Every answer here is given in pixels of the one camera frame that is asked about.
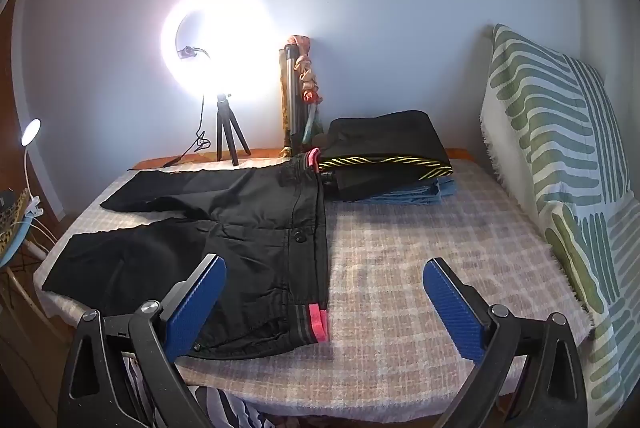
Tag black pants with pink label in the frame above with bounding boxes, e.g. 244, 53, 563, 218
42, 148, 331, 359

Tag checkered bed blanket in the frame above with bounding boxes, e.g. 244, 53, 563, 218
34, 158, 601, 414

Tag blue chair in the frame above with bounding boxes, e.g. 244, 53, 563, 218
0, 208, 51, 339

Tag small black tripod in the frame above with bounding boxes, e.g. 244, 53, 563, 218
215, 93, 252, 167

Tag black white striped cloth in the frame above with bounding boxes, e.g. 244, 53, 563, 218
122, 355, 281, 428

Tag folded black yellow-striped pants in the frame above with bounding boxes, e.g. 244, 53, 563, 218
320, 110, 453, 181

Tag black ring light cable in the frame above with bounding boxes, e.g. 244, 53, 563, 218
161, 95, 211, 169

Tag white desk lamp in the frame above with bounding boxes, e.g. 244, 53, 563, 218
20, 118, 56, 259

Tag folded blue jeans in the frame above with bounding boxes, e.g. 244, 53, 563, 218
360, 178, 458, 206

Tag folded silver tripod stand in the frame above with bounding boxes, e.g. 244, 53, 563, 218
277, 45, 306, 154

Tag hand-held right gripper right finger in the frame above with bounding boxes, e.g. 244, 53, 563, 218
422, 257, 588, 428

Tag folded black garment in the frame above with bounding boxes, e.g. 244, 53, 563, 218
320, 170, 441, 203

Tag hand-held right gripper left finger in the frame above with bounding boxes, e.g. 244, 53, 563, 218
57, 253, 228, 428

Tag wooden bed frame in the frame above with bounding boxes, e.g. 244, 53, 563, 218
132, 148, 471, 171

